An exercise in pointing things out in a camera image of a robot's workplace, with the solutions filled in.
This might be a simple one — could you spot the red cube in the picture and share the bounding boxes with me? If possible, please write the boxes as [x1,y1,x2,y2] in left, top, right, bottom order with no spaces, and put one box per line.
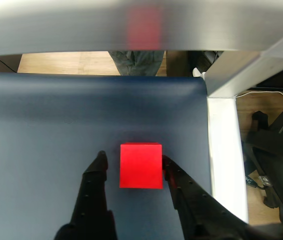
[119,142,164,190]

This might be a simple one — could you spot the white power cable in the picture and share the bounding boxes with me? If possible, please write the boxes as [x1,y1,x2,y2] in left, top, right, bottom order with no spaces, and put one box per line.
[233,90,283,102]

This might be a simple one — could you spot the black chair base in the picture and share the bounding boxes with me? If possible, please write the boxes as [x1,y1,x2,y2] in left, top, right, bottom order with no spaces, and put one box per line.
[241,111,280,208]

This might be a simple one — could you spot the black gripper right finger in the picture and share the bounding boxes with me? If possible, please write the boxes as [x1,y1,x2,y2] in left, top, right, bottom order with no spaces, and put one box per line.
[162,154,257,240]

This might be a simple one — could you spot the person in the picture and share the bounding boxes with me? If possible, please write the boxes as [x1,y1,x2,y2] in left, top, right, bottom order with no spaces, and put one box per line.
[108,50,164,77]

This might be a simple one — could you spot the black computer case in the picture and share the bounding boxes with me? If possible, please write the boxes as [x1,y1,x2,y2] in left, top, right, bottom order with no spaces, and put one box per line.
[166,50,224,77]

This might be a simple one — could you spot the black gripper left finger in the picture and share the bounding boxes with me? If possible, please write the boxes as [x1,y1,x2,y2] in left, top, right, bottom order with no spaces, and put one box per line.
[53,150,119,240]

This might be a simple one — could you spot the white tube frame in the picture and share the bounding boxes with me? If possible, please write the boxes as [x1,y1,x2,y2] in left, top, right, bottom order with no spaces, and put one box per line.
[0,0,283,223]

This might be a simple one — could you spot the dark blue mat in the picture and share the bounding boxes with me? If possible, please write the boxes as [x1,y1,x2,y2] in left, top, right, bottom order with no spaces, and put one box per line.
[0,72,211,240]

